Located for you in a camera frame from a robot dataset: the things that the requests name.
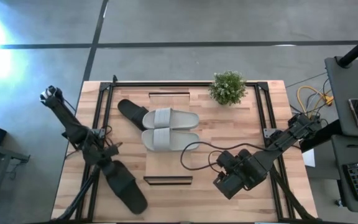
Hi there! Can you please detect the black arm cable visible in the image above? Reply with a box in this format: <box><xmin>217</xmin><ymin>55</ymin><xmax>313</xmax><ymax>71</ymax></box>
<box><xmin>180</xmin><ymin>141</ymin><xmax>279</xmax><ymax>171</ymax></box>
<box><xmin>103</xmin><ymin>124</ymin><xmax>124</xmax><ymax>147</ymax></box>

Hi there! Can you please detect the black round pole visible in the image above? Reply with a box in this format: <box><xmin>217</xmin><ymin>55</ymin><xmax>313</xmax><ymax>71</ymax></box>
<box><xmin>337</xmin><ymin>27</ymin><xmax>358</xmax><ymax>68</ymax></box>

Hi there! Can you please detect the yellow cable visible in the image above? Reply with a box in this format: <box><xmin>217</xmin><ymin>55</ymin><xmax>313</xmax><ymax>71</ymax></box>
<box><xmin>296</xmin><ymin>85</ymin><xmax>334</xmax><ymax>113</ymax></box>

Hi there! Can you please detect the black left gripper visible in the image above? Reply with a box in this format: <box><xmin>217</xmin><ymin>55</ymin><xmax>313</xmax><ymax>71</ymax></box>
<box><xmin>81</xmin><ymin>129</ymin><xmax>121</xmax><ymax>167</ymax></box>

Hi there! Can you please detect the white paper sheet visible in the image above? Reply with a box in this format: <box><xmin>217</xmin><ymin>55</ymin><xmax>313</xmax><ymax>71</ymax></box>
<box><xmin>301</xmin><ymin>148</ymin><xmax>316</xmax><ymax>168</ymax></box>

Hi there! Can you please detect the grey foam slide sandal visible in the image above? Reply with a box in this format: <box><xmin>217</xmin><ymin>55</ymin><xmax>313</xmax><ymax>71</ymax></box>
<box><xmin>141</xmin><ymin>127</ymin><xmax>201</xmax><ymax>152</ymax></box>
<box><xmin>142</xmin><ymin>107</ymin><xmax>200</xmax><ymax>131</ymax></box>

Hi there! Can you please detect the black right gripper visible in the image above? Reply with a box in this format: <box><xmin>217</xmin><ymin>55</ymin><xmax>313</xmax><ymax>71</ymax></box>
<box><xmin>213</xmin><ymin>149</ymin><xmax>270</xmax><ymax>200</ymax></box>

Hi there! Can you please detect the small green potted plant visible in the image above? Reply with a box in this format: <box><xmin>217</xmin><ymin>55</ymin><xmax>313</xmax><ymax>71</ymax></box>
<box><xmin>208</xmin><ymin>70</ymin><xmax>247</xmax><ymax>106</ymax></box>

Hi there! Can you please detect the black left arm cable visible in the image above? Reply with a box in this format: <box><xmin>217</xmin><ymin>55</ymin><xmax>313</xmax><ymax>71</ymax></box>
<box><xmin>103</xmin><ymin>124</ymin><xmax>124</xmax><ymax>147</ymax></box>

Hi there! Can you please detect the wooden shelf with black frame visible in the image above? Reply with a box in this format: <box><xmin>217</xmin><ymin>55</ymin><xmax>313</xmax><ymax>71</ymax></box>
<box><xmin>142</xmin><ymin>91</ymin><xmax>194</xmax><ymax>186</ymax></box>

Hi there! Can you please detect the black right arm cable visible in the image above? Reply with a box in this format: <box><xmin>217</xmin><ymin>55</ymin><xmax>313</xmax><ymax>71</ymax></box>
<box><xmin>180</xmin><ymin>141</ymin><xmax>279</xmax><ymax>171</ymax></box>

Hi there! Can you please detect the grey side desk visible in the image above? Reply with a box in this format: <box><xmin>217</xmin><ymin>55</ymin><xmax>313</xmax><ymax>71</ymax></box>
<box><xmin>324</xmin><ymin>55</ymin><xmax>358</xmax><ymax>138</ymax></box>

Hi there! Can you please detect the black foam slide sandal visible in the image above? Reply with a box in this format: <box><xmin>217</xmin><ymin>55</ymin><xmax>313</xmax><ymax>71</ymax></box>
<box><xmin>117</xmin><ymin>98</ymin><xmax>150</xmax><ymax>132</ymax></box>
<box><xmin>103</xmin><ymin>160</ymin><xmax>149</xmax><ymax>215</ymax></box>

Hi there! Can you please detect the grey keyboard desk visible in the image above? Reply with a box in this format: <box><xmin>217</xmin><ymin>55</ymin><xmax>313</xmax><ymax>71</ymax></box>
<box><xmin>331</xmin><ymin>135</ymin><xmax>358</xmax><ymax>215</ymax></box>

